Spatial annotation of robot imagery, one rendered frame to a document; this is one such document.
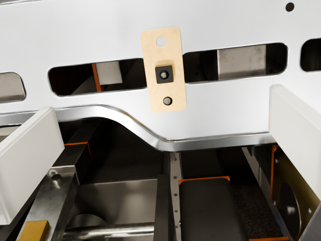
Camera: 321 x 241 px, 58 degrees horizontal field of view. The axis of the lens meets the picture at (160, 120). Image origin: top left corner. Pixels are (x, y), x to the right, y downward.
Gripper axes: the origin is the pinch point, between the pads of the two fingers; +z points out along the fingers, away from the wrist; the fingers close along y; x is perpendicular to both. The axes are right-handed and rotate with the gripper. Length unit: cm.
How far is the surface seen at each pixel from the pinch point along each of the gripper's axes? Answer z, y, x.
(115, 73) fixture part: 26.1, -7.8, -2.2
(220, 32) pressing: 13.5, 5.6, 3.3
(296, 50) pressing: 13.5, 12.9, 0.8
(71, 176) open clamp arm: 13.8, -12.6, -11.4
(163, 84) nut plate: 13.2, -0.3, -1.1
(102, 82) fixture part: 26.1, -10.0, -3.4
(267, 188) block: 38, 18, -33
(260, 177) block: 42, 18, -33
